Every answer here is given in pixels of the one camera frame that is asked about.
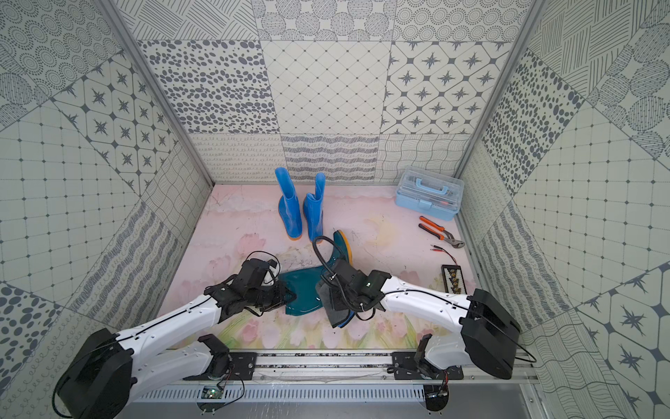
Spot green rubber boot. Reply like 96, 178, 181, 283
278, 230, 352, 317

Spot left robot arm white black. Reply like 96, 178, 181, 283
52, 258, 297, 418

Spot blue rubber boot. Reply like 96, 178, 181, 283
275, 168, 303, 240
303, 173, 326, 242

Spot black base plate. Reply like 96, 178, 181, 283
184, 352, 258, 382
387, 352, 464, 381

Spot red black cable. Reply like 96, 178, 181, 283
430, 244, 462, 268

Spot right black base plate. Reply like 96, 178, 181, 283
387, 352, 464, 381

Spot grey blue microfibre cloth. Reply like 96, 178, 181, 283
316, 278, 353, 328

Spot light blue plastic toolbox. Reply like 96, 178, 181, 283
395, 167, 465, 221

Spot orange handled pliers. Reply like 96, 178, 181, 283
418, 216, 465, 249

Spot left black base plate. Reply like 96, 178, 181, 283
184, 352, 258, 382

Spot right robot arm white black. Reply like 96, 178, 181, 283
312, 236, 520, 380

